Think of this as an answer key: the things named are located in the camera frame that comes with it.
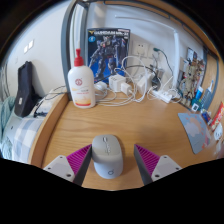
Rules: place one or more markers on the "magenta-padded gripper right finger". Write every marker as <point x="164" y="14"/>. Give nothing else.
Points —
<point x="164" y="165"/>

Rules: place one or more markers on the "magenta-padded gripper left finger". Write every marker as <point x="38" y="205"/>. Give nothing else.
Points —
<point x="61" y="165"/>

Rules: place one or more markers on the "grey computer mouse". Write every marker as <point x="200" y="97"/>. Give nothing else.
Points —
<point x="107" y="158"/>

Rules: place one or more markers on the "cloud print mouse pad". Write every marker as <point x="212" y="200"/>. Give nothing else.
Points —
<point x="195" y="131"/>

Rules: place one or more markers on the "plaid bedding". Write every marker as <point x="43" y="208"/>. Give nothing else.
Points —
<point x="23" y="136"/>

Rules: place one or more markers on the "white mug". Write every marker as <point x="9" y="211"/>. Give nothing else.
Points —
<point x="218" y="131"/>

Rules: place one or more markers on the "blue drink carton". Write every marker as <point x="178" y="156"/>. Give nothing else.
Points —
<point x="206" y="116"/>

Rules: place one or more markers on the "small white cube clock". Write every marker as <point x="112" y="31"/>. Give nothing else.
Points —
<point x="195" y="107"/>

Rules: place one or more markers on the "green blanket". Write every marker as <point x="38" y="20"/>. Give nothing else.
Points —
<point x="6" y="113"/>

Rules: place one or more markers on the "blue white-capped tube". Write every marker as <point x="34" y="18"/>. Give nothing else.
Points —
<point x="199" y="94"/>

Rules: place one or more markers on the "white red-capped lotion pump bottle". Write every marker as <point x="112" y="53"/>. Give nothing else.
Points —
<point x="81" y="85"/>

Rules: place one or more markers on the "black bag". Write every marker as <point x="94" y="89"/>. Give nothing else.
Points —
<point x="24" y="90"/>

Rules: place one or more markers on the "white charger block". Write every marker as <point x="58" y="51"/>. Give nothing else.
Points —
<point x="116" y="82"/>

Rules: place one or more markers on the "colourful printed box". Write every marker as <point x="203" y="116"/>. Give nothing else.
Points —
<point x="191" y="55"/>

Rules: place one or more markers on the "robot model kit box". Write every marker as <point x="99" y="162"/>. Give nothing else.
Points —
<point x="108" y="53"/>

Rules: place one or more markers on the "white wall outlet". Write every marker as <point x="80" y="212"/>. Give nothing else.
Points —
<point x="140" y="49"/>

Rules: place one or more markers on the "white wall switch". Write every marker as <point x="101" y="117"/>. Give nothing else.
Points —
<point x="28" y="46"/>

